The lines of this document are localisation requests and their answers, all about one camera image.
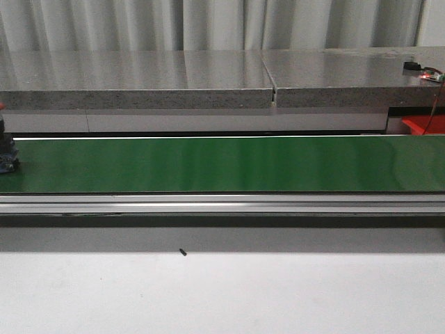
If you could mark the red mushroom push button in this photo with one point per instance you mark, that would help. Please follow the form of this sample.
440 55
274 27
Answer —
9 159

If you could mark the grey stone bench right slab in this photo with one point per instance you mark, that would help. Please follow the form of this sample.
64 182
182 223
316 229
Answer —
371 77

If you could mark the grey stone bench slab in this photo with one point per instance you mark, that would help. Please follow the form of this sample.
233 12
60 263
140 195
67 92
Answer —
371 77
57 80

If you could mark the green conveyor belt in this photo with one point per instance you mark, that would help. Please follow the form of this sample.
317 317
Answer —
235 165

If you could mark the red plastic bin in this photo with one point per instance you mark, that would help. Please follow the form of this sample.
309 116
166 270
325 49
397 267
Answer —
420 125

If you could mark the black connector plug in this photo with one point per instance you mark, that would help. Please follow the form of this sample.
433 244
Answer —
413 66

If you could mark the grey stone bench left slab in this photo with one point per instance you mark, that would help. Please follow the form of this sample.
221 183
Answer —
57 80

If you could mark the small lit circuit board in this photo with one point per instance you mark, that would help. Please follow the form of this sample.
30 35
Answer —
432 75

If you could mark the grey pleated curtain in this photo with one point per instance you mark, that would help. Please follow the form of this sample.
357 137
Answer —
218 25

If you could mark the aluminium conveyor frame rail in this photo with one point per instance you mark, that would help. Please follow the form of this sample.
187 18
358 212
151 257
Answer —
350 203

